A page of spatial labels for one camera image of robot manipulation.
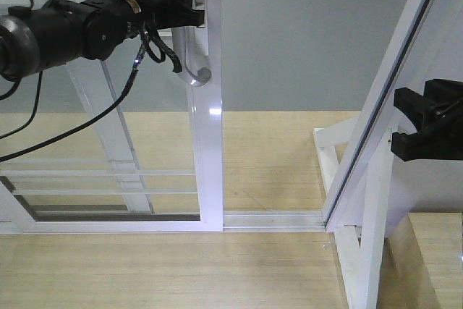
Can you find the aluminium floor door track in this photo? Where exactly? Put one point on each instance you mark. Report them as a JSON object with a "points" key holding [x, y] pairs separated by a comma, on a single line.
{"points": [[274, 221]]}

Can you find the white wooden support brace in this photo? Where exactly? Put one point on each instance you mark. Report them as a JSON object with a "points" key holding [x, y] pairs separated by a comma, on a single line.
{"points": [[358, 221]]}

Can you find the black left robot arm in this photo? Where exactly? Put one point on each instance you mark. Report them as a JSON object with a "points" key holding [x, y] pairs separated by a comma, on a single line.
{"points": [[33, 40]]}

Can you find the grey door pull handle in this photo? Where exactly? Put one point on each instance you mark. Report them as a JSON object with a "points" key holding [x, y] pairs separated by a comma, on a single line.
{"points": [[191, 45]]}

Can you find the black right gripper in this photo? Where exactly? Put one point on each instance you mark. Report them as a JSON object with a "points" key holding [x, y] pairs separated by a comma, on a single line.
{"points": [[437, 117]]}

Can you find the white framed glass sliding door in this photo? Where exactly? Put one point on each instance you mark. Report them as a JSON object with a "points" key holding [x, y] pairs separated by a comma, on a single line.
{"points": [[113, 146]]}

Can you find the white door frame post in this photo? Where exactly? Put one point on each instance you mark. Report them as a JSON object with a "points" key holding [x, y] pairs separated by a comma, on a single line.
{"points": [[375, 115]]}

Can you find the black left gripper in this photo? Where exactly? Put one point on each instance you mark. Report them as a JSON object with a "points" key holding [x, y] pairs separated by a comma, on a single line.
{"points": [[115, 20]]}

